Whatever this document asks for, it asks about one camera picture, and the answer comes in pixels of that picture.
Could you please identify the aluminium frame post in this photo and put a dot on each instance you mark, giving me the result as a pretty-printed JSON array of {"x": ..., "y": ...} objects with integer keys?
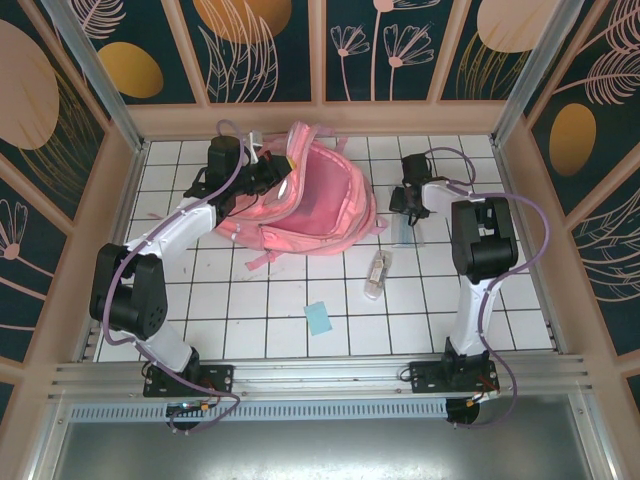
[
  {"x": 535, "y": 75},
  {"x": 98, "y": 75}
]

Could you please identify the blue sticky note pad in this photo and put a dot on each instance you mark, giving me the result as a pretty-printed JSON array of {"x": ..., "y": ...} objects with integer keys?
[{"x": 318, "y": 318}]

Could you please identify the clear plastic stationery packet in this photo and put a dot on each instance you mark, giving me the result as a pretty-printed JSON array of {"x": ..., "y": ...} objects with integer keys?
[{"x": 405, "y": 235}]

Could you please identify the aluminium mounting rail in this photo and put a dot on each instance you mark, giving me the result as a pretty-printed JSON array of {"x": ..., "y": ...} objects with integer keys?
[{"x": 320, "y": 375}]

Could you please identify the pink student backpack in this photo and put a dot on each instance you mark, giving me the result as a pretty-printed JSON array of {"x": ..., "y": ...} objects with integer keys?
[{"x": 320, "y": 180}]

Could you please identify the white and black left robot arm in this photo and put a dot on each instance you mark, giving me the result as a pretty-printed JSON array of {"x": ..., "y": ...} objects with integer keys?
[{"x": 185, "y": 225}]

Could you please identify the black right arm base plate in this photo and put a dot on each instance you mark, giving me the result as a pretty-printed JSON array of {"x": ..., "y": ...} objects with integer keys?
[{"x": 425, "y": 377}]

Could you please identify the grey metal sheet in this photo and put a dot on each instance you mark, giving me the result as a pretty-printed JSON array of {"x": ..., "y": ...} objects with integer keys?
[{"x": 320, "y": 450}]

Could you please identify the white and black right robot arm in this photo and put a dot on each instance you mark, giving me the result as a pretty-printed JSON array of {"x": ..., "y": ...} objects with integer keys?
[{"x": 472, "y": 320}]

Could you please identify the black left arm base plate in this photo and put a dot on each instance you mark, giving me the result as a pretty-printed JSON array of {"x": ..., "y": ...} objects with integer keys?
[{"x": 220, "y": 380}]

